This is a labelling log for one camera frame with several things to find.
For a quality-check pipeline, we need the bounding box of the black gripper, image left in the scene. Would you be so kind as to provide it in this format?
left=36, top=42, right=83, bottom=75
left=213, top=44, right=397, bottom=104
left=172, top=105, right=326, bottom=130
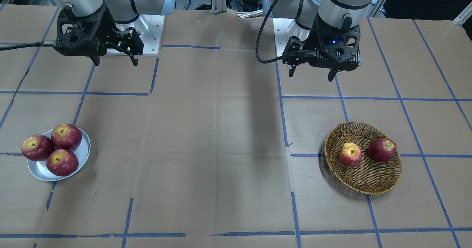
left=54, top=2, right=144, bottom=66

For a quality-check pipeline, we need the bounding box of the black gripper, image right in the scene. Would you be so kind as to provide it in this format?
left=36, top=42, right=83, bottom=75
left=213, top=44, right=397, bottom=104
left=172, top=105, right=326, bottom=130
left=282, top=14, right=362, bottom=82

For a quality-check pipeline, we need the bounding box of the striped red yellow apple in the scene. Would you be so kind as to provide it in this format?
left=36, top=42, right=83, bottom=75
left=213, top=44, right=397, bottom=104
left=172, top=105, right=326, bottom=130
left=338, top=142, right=363, bottom=167

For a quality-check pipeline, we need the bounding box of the red apple plate back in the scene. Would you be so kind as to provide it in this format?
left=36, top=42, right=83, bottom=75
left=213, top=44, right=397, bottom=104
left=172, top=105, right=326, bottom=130
left=51, top=124, right=82, bottom=150

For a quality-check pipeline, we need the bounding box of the red apple plate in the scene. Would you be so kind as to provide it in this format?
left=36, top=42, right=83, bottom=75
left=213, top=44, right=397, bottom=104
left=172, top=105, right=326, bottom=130
left=46, top=149, right=79, bottom=177
left=51, top=124, right=82, bottom=150
left=21, top=135, right=55, bottom=162

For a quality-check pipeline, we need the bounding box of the dark red apple in basket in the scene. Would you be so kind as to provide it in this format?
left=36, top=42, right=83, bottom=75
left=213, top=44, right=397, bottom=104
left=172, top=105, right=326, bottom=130
left=367, top=138, right=397, bottom=163

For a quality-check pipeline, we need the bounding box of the red apple plate front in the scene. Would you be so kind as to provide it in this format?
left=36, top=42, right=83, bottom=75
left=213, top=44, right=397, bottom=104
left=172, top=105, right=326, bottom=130
left=46, top=149, right=79, bottom=177

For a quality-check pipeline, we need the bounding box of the black power adapter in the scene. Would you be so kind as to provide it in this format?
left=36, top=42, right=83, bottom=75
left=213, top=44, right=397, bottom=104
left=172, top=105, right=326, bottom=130
left=242, top=0, right=259, bottom=12

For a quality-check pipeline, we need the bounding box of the black braided cable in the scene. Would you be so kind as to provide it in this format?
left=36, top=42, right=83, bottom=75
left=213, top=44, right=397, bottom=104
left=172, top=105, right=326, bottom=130
left=256, top=0, right=317, bottom=64

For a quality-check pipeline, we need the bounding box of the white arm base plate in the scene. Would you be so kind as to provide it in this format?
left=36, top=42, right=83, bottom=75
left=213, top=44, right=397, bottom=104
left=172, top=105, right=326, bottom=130
left=273, top=18, right=310, bottom=56
left=116, top=15, right=166, bottom=56

